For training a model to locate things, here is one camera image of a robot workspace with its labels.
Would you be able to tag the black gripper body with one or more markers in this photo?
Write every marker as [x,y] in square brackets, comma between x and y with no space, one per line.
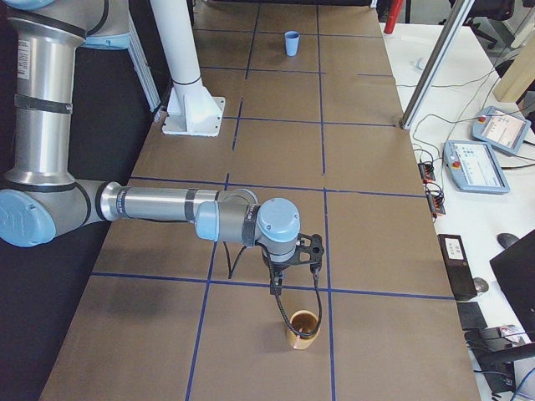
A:
[276,267]

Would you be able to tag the pink chopstick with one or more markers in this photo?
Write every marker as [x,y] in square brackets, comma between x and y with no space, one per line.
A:
[297,343]

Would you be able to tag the blue paper cup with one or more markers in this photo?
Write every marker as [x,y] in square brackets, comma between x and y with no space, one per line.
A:
[291,42]

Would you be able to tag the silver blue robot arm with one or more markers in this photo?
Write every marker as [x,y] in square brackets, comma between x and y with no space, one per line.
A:
[43,200]

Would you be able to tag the tan wooden cup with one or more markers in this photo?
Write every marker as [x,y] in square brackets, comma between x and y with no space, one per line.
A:
[304,323]

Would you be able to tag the brown paper table cover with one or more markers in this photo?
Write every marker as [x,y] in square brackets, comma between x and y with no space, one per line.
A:
[160,319]

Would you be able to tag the black box with label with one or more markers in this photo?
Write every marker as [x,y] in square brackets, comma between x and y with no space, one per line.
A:
[457,268]

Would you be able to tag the orange black connector far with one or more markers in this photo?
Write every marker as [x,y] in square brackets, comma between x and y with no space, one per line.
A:
[427,171]

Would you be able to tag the near teach pendant tablet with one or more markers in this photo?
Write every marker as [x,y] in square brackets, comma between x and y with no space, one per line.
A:
[474,168]

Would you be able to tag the teach pendant tablet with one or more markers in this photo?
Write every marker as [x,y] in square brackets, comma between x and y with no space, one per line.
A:
[503,131]
[474,168]

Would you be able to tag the black computer mouse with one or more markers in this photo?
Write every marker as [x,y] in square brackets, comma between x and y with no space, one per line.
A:
[505,240]

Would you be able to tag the far teach pendant tablet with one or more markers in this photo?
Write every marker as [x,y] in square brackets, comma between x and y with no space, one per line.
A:
[503,131]

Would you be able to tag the red cylinder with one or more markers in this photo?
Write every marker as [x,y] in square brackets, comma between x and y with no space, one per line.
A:
[394,13]

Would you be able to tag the white camera pole with base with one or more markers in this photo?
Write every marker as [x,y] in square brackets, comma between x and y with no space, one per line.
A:
[191,109]

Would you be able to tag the aluminium frame post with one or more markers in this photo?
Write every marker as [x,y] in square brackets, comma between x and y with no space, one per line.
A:
[448,33]

